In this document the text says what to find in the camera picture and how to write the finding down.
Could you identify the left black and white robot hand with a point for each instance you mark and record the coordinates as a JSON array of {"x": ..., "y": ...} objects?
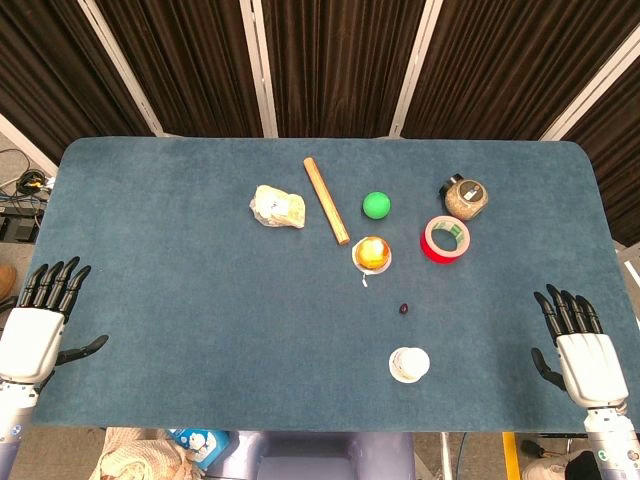
[{"x": 30, "y": 340}]

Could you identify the brown curtain panel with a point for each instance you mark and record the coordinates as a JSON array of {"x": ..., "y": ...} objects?
[
  {"x": 340, "y": 65},
  {"x": 55, "y": 65},
  {"x": 615, "y": 150},
  {"x": 185, "y": 65},
  {"x": 510, "y": 60}
]

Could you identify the black floor power box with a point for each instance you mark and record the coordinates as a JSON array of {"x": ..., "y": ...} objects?
[{"x": 17, "y": 225}]

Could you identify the white sneaker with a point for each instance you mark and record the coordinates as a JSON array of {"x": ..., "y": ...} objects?
[{"x": 550, "y": 467}]

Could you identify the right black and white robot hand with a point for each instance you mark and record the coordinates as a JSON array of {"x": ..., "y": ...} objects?
[{"x": 590, "y": 365}]

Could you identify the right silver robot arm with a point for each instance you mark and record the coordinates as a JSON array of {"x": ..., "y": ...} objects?
[{"x": 612, "y": 445}]

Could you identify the blue table cloth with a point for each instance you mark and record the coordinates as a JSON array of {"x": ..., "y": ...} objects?
[{"x": 200, "y": 300}]

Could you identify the glass jar of grains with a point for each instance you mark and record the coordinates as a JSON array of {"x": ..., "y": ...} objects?
[{"x": 467, "y": 200}]

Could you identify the clear bag of bread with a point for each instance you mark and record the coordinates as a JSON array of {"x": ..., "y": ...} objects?
[{"x": 277, "y": 207}]

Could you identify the white flower-print paper cup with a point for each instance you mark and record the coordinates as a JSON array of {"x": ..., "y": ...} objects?
[{"x": 410, "y": 364}]

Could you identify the purple robot base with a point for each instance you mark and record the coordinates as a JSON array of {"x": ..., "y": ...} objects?
[{"x": 310, "y": 455}]

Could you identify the green ball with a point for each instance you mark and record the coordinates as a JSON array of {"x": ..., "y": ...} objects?
[{"x": 376, "y": 205}]

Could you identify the small dark bean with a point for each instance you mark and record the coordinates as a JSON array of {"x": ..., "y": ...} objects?
[{"x": 404, "y": 308}]

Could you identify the red tape roll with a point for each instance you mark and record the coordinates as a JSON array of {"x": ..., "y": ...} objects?
[{"x": 432, "y": 250}]

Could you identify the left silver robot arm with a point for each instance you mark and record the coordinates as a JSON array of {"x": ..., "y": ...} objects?
[{"x": 15, "y": 420}]

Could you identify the orange fruit jelly cup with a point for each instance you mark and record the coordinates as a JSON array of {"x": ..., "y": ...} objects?
[{"x": 371, "y": 252}]

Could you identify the beige knitted cloth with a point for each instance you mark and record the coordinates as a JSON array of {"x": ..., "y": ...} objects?
[{"x": 135, "y": 457}]

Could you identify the white partition post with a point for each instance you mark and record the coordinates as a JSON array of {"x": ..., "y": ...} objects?
[
  {"x": 415, "y": 70},
  {"x": 590, "y": 90},
  {"x": 27, "y": 142},
  {"x": 125, "y": 70},
  {"x": 260, "y": 70}
]

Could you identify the yellow metal bar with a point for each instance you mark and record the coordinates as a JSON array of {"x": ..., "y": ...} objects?
[{"x": 511, "y": 455}]

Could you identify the blue cartoon snack package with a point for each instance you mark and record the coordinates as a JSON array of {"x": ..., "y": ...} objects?
[{"x": 200, "y": 445}]

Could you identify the wooden rolling stick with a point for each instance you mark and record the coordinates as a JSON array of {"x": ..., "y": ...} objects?
[{"x": 326, "y": 200}]

